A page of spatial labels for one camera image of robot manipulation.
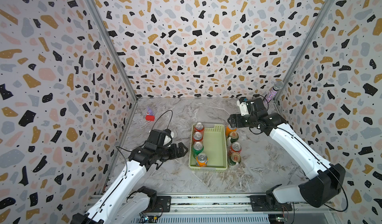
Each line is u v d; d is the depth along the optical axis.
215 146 0.95
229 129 0.92
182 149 0.69
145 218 0.70
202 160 0.78
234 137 0.88
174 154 0.66
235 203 0.76
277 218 0.70
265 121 0.54
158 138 0.59
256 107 0.58
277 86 0.84
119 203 0.43
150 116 1.10
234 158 0.79
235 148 0.83
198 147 0.83
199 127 0.92
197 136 0.87
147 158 0.52
